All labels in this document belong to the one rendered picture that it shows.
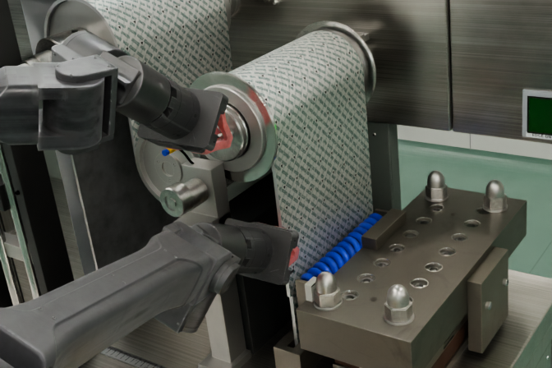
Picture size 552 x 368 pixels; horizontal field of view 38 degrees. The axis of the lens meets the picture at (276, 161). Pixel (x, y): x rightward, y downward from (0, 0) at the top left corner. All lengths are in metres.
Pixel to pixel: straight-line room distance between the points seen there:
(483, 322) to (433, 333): 0.12
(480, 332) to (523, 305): 0.16
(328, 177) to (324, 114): 0.09
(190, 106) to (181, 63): 0.34
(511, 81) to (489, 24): 0.09
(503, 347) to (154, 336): 0.51
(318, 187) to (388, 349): 0.25
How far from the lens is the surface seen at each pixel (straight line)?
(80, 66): 0.80
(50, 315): 0.60
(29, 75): 0.79
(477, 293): 1.10
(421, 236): 1.18
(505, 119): 1.21
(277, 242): 0.98
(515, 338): 1.21
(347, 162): 1.16
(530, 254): 3.21
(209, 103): 0.89
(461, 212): 1.25
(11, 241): 1.29
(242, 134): 0.99
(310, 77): 1.07
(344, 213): 1.18
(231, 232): 0.93
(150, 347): 1.25
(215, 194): 1.04
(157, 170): 1.14
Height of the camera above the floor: 1.60
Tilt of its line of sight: 23 degrees down
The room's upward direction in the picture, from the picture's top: 7 degrees counter-clockwise
